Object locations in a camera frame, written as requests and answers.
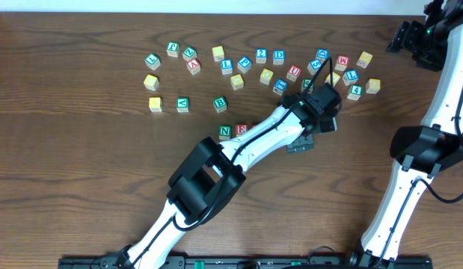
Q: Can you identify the red E block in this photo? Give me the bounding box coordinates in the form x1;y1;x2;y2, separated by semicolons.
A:
236;124;248;137

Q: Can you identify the green N block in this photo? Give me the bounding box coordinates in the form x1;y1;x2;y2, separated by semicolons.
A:
218;126;232;140

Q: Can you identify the yellow O block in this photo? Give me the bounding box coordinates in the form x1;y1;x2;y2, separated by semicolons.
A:
230;74;245;90

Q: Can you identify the blue L block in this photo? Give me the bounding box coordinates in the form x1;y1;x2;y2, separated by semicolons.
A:
220;59;233;75

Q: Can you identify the red A block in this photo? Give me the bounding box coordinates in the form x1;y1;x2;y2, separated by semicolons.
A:
186;58;201;75

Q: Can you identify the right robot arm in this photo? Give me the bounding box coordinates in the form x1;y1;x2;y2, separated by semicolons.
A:
344;0;463;268

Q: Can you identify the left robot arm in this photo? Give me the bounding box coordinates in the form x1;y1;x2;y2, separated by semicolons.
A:
117;84;342;268

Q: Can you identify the green J block right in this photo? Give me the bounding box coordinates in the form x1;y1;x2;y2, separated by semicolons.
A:
301;78;314;93

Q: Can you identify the green j block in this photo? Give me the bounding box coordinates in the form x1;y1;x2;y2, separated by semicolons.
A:
301;78;314;93
166;42;180;58

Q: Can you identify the blue T block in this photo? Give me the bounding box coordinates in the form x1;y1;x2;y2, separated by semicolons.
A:
272;78;288;96

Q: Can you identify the yellow block far right top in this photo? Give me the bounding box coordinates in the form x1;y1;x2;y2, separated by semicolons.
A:
357;51;373;69

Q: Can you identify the yellow block far right low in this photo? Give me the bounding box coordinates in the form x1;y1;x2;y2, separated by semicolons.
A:
366;78;381;94

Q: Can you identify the green 4 block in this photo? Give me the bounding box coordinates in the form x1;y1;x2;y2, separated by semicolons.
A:
347;84;364;101

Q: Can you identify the yellow block middle right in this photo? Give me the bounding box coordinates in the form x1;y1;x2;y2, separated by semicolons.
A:
325;72;341;87

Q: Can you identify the blue 5 block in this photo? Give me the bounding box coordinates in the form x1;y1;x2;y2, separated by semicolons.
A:
307;59;322;75

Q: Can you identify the yellow Q block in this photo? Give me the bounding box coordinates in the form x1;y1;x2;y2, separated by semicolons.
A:
260;69;274;85

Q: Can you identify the blue I block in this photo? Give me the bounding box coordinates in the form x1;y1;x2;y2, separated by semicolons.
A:
343;69;359;86

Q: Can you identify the red M block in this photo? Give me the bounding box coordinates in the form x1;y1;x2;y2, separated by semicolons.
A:
334;55;349;72

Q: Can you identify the blue D block right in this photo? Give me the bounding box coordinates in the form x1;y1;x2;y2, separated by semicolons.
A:
316;49;329;63

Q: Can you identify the blue d block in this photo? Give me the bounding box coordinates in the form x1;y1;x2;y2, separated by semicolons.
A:
273;50;285;65
316;49;329;63

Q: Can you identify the green B block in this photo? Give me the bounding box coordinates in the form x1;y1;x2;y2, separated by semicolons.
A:
213;96;227;113

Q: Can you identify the blue P block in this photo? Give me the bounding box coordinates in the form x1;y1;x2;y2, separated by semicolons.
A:
237;56;252;73

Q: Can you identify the blue 2 block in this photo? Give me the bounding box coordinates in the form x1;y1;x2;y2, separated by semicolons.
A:
256;48;268;64

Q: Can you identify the yellow S block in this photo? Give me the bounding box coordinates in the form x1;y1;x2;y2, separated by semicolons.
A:
212;46;225;62

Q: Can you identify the green V block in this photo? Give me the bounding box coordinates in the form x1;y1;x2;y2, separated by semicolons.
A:
177;97;189;113

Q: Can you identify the green Z block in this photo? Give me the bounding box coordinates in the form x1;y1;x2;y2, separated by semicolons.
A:
183;46;197;62

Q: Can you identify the yellow K block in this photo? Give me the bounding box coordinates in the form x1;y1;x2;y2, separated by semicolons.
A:
148;96;163;112

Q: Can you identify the yellow C block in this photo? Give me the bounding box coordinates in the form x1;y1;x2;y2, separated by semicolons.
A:
144;75;159;91

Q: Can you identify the green L block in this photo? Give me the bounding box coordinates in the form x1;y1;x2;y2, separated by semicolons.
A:
144;54;161;70

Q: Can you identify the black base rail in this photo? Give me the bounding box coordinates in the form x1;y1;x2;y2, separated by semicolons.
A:
58;254;435;269

